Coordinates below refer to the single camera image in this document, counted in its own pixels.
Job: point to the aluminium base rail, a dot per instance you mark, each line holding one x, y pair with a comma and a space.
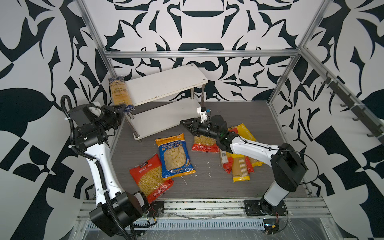
235, 208

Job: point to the blue gold spaghetti pack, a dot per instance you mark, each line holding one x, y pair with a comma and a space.
120, 93

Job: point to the red macaroni bag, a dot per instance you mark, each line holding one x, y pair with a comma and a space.
148, 177
205, 144

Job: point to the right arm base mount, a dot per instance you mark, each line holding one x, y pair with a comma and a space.
263, 208

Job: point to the yellow Pastatime spaghetti pack right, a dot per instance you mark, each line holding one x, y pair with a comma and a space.
244, 132

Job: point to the red macaroni bag centre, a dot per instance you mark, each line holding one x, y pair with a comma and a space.
205, 144

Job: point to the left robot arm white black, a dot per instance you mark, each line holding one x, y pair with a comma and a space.
115, 209

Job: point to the blue orecchiette pasta bag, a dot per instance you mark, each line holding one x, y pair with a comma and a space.
174, 157

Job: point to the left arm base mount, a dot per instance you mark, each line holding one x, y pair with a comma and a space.
154, 209

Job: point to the yellow pastatime spaghetti pack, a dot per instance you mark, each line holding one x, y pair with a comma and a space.
244, 132
240, 170

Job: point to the red spaghetti pack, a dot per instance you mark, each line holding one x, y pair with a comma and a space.
226, 162
250, 163

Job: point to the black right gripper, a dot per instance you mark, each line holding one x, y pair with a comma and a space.
195, 126

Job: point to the red macaroni bag near left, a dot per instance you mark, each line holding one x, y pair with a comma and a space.
148, 177

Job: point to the yellow Pastatime spaghetti pack front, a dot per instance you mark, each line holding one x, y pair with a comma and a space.
240, 170

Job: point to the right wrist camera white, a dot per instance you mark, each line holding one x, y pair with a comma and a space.
204, 114

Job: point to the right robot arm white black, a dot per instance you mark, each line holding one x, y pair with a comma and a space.
288, 168

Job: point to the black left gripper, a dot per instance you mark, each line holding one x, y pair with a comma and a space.
116, 116

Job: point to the white two-tier shelf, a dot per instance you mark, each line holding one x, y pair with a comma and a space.
174, 87

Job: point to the white slotted cable duct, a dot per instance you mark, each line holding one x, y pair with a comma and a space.
205, 224

